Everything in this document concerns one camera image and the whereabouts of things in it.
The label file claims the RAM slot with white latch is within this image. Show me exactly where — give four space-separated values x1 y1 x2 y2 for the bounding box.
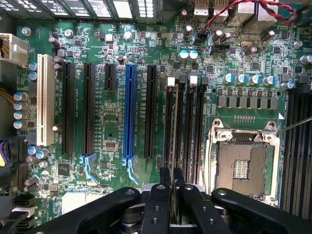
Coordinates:
185 75 198 182
163 77 176 169

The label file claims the RAM slot with black latch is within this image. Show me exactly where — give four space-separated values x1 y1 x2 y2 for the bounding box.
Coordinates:
176 75 188 176
194 77 210 185

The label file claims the thin metal locking lever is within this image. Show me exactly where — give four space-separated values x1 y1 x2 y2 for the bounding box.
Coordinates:
277 116 312 135
203 133 213 195

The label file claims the metal CPU socket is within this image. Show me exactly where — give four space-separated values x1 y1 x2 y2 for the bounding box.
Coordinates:
206 118 281 207

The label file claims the long black expansion slot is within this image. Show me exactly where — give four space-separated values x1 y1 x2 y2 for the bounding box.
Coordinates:
82 62 97 157
145 64 158 159
61 61 76 156

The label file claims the green PC motherboard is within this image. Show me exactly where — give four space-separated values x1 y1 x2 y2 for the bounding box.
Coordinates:
15 7 312 221

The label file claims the blue expansion slot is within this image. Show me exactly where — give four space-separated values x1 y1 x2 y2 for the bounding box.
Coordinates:
122 63 137 159

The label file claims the black SATA port block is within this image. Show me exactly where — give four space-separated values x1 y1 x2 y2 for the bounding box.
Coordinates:
11 194 37 230

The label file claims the short black expansion slot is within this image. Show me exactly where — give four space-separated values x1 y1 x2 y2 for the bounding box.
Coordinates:
104 63 117 91

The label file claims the white PCI expansion slot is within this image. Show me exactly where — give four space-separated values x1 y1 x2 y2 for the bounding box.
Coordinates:
36 54 56 147

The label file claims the black fan header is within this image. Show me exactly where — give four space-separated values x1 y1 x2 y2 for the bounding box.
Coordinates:
210 43 230 55

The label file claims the metal rear port block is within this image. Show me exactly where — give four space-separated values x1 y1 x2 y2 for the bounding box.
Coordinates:
193 0 280 38

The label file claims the white power connector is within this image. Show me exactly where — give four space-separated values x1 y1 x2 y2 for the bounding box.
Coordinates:
0 33 30 67

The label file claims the purple cable connector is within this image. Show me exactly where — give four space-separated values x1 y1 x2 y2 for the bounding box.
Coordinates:
0 140 13 169

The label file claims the yellow braided cable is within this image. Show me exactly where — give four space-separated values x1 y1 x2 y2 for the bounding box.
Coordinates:
0 87 16 106

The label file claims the red and black twisted wire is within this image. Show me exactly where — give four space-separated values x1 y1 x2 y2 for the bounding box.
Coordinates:
195 0 298 45

